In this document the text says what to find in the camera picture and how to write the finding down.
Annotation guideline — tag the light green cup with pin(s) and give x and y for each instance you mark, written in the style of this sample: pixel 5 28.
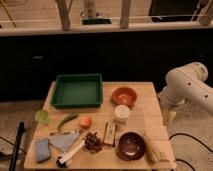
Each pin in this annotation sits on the light green cup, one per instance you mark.
pixel 42 117

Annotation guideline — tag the green plastic tray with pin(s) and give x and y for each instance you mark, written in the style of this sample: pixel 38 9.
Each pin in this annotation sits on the green plastic tray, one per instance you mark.
pixel 77 91

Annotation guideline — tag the white lidded cup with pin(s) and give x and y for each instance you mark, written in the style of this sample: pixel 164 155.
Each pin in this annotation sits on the white lidded cup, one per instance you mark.
pixel 122 112

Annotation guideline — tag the dark brown bowl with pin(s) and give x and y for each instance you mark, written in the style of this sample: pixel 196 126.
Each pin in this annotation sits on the dark brown bowl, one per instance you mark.
pixel 130 146

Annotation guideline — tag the wooden block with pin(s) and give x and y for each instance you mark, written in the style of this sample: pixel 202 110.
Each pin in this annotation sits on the wooden block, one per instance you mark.
pixel 165 151

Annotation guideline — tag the grey folded cloth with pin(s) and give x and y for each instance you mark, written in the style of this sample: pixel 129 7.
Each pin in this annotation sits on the grey folded cloth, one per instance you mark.
pixel 64 142

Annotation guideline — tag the yellow banana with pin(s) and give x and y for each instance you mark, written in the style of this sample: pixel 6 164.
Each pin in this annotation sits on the yellow banana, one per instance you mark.
pixel 153 151

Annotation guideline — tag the white handled brush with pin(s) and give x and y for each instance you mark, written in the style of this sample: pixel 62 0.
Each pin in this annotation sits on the white handled brush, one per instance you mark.
pixel 64 160

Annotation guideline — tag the black pole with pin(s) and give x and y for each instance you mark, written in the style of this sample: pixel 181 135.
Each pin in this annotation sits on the black pole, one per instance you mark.
pixel 16 148

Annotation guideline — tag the brown grape bunch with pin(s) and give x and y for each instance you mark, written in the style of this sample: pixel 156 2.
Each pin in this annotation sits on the brown grape bunch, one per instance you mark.
pixel 93 143

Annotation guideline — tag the orange bowl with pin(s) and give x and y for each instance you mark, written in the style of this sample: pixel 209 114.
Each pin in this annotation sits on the orange bowl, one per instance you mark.
pixel 124 96

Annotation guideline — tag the blue sponge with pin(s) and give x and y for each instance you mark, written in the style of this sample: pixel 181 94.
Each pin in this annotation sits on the blue sponge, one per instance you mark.
pixel 42 151

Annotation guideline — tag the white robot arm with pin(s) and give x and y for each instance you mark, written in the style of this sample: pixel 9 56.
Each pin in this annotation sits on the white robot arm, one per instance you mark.
pixel 185 82

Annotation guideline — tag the small wooden box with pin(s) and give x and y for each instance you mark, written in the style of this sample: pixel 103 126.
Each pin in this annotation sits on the small wooden box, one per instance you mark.
pixel 110 132

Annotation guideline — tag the orange fruit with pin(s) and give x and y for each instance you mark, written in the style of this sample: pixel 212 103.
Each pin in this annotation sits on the orange fruit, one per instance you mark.
pixel 85 122

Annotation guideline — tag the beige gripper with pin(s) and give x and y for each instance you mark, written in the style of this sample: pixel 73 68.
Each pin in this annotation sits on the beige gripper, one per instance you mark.
pixel 168 113

